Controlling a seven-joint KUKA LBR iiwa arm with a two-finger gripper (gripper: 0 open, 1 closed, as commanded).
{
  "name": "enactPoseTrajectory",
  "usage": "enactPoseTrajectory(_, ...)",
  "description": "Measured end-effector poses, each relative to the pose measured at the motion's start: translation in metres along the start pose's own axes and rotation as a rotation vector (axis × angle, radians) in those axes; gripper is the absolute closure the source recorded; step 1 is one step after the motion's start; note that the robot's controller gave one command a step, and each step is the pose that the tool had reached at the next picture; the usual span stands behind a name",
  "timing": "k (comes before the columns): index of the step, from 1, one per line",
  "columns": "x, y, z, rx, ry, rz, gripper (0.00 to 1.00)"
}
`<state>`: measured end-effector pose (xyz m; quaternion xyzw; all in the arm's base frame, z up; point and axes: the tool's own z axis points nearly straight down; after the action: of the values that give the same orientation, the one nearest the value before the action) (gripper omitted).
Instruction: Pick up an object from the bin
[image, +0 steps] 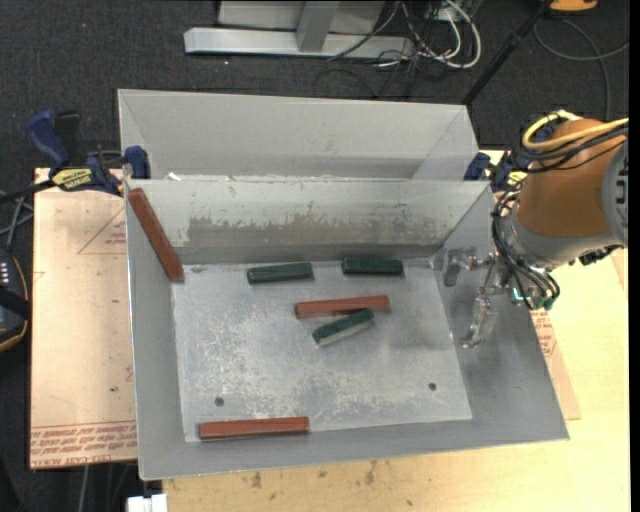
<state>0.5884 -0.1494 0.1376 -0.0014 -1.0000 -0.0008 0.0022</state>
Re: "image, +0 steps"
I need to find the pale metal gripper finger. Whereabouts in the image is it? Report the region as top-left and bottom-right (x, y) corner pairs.
(442, 247), (495, 288)
(459, 286), (499, 349)

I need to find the brown cardboard board, red print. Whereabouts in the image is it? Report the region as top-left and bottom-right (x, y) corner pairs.
(29, 167), (582, 470)

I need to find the dark green flat block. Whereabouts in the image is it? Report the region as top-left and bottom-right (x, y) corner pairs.
(341, 255), (405, 276)
(312, 307), (376, 347)
(246, 262), (315, 285)

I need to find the grey metal bin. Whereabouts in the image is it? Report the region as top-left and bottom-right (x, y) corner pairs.
(117, 88), (570, 482)

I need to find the red-brown flat block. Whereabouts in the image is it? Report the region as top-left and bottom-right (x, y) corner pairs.
(198, 416), (311, 441)
(294, 294), (391, 320)
(128, 187), (185, 282)

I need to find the black cylinder on white bracket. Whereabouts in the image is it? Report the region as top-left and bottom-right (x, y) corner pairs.
(579, 247), (615, 267)

